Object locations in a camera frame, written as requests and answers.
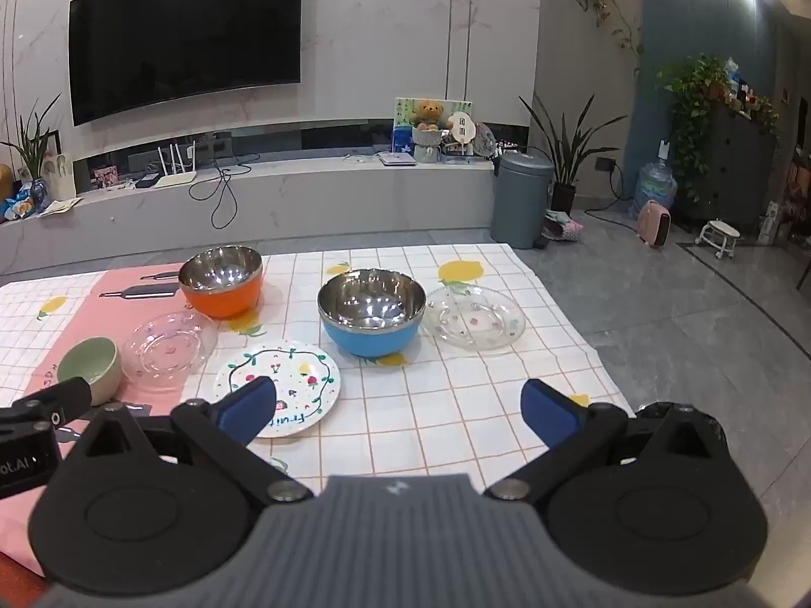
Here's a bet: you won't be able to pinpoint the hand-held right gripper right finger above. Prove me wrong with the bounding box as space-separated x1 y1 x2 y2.
485 378 729 500

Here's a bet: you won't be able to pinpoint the white wheeled stool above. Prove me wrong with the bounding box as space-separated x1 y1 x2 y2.
695 219 744 260

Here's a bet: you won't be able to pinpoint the green painted picture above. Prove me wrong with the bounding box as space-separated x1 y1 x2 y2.
394 97 473 140

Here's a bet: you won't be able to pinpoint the round hand fan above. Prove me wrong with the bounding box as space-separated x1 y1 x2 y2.
445 109 476 156

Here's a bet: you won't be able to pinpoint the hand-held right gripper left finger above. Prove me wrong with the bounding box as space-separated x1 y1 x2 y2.
69 378 313 503

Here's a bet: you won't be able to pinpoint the green ceramic bowl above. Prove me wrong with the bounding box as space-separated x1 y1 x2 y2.
57 337 123 407

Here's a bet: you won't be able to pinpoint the checked lemon tablecloth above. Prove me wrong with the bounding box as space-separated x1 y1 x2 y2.
0 242 636 558

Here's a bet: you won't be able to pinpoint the pink heater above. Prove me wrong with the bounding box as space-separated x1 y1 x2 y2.
637 199 674 248

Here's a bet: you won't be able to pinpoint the white painted plate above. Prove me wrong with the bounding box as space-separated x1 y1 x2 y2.
213 340 342 439

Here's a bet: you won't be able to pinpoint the trailing green plant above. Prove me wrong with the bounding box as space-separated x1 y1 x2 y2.
655 54 729 200

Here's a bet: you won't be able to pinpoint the brown teddy bear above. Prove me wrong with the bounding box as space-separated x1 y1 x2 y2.
411 99 445 129

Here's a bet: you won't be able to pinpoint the blue snack packets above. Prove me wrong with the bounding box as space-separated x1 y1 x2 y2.
0 180 48 219

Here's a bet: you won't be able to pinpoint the tall-leaved potted plant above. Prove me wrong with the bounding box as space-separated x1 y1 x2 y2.
518 94 628 216

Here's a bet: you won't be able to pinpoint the marble television console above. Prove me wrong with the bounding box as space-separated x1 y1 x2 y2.
0 155 498 276

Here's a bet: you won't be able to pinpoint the white printed vase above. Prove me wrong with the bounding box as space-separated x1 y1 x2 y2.
47 152 77 200

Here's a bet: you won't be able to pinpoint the orange steel bowl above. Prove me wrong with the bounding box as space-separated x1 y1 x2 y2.
177 246 265 321

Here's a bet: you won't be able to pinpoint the thin-leaved potted plant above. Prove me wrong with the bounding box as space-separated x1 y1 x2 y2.
0 95 61 181

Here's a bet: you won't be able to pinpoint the pink printed table runner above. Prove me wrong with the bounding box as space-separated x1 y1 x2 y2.
0 262 191 558

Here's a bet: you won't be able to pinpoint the grey trash can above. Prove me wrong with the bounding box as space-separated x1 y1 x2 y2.
490 152 555 250

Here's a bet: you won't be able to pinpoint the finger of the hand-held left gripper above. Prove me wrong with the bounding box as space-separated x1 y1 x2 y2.
0 377 93 435

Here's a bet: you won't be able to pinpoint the white router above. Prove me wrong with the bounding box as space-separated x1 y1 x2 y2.
155 142 210 189

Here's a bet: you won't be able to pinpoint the white knit basket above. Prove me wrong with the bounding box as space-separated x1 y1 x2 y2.
412 125 445 167

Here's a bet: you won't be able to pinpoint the black television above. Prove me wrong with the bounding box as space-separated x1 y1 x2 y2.
68 0 304 128

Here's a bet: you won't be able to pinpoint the black floor cable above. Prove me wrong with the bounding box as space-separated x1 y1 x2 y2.
586 161 641 229

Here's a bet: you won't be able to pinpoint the dark grey cabinet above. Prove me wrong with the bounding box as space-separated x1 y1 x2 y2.
687 101 780 235

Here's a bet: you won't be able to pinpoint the blue water jug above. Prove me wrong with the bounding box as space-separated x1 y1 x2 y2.
630 139 679 219

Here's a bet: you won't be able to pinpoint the blue steel bowl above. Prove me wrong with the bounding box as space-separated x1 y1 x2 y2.
317 269 427 359

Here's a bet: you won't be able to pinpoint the clear glass plate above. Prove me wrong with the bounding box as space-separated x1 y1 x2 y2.
423 285 527 352
122 310 219 390

